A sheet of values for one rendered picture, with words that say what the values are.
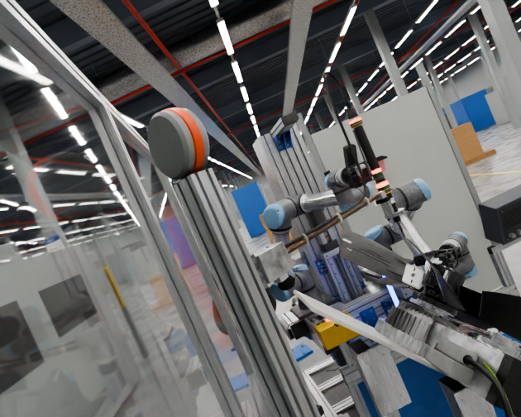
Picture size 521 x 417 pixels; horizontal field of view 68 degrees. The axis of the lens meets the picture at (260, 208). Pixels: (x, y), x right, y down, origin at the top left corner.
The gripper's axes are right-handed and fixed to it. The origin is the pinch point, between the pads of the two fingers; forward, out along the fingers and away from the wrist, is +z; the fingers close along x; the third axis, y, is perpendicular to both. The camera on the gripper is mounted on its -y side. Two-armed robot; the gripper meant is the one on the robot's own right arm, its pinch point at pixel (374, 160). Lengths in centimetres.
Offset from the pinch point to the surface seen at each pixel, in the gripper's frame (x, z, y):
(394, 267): 10.7, 2.5, 35.6
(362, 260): 19.7, 0.7, 28.7
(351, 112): 0.8, -0.4, -18.5
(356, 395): 27, -41, 92
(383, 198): 3.8, 1.5, 13.2
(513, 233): -66, -21, 57
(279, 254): 53, 27, 10
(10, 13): 83, 66, -36
